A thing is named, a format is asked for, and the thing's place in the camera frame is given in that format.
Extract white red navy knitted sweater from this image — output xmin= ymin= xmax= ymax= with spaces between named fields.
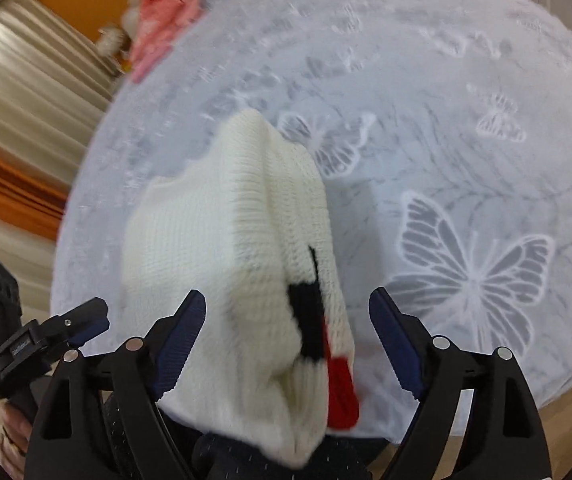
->
xmin=121 ymin=108 xmax=361 ymax=471

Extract dark dotted pants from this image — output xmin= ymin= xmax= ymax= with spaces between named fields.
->
xmin=101 ymin=390 xmax=391 ymax=480

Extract pink blanket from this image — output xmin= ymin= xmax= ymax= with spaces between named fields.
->
xmin=128 ymin=0 xmax=219 ymax=83

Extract person's left hand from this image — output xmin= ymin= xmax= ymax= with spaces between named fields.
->
xmin=0 ymin=400 xmax=34 ymax=478

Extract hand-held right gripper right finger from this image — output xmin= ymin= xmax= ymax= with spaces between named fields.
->
xmin=368 ymin=287 xmax=551 ymax=480

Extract grey butterfly print bed cover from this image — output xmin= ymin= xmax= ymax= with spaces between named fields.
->
xmin=48 ymin=0 xmax=572 ymax=446

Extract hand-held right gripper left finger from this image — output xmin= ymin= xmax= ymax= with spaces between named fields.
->
xmin=25 ymin=289 xmax=207 ymax=480

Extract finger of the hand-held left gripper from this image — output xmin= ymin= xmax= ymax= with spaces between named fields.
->
xmin=41 ymin=297 xmax=111 ymax=349

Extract beige curtain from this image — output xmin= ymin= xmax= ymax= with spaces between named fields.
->
xmin=0 ymin=0 xmax=117 ymax=311

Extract orange curtain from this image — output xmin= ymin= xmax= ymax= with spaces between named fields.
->
xmin=0 ymin=140 xmax=69 ymax=241

